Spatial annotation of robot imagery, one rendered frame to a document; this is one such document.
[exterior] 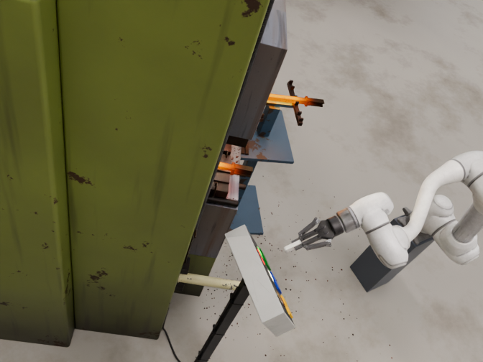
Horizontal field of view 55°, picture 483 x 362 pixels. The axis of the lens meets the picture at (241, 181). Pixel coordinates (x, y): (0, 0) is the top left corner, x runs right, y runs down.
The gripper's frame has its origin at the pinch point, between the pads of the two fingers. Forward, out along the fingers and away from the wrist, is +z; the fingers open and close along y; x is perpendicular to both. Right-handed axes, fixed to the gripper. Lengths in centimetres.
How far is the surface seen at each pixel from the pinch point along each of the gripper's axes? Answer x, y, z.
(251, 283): 22.7, -13.7, 18.4
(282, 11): 64, 50, -29
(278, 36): 67, 37, -23
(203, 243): -33, 33, 37
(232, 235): 22.7, 5.0, 17.8
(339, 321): -128, -10, -8
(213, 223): -17.2, 32.9, 27.1
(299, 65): -174, 224, -86
